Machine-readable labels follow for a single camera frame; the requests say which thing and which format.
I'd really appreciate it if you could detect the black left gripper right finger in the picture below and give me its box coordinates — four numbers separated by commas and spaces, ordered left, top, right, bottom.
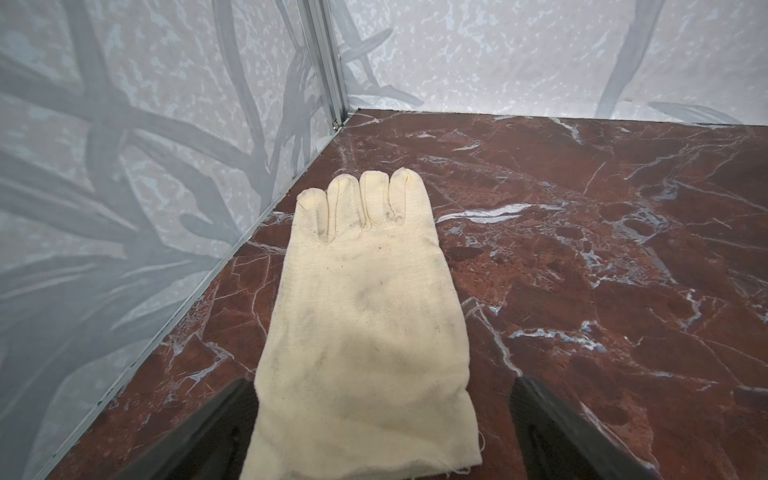
509, 376, 657, 480

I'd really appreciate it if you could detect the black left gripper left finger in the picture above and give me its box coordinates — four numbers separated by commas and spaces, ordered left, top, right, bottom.
113, 379, 259, 480

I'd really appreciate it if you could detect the cream fabric work glove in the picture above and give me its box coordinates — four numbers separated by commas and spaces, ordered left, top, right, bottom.
242, 168, 482, 479

